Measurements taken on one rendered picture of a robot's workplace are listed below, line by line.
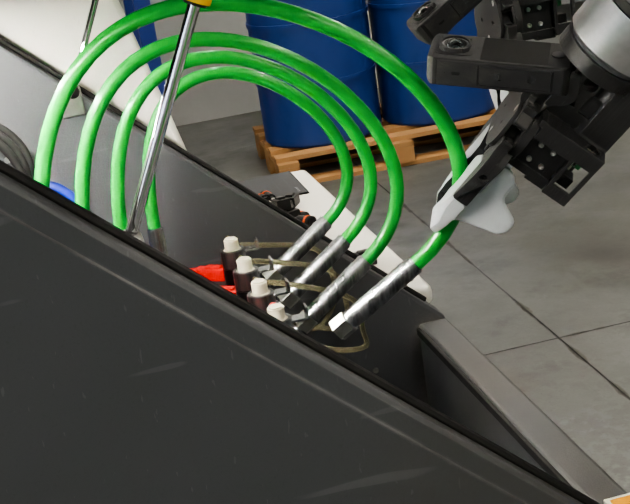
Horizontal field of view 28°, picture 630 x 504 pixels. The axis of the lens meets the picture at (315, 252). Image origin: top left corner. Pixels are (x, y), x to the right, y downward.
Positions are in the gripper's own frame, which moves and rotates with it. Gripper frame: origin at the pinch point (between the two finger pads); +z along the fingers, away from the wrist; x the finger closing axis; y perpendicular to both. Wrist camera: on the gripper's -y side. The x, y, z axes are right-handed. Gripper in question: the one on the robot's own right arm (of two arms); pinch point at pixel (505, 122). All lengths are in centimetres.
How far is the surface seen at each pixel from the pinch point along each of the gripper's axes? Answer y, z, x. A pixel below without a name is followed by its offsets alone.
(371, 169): -14.1, 3.0, 3.5
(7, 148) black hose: -50, -6, 8
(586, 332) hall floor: 98, 123, 207
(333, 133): -15.8, 0.3, 11.5
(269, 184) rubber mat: -11, 25, 86
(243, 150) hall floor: 53, 124, 530
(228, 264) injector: -29.9, 12.4, 11.1
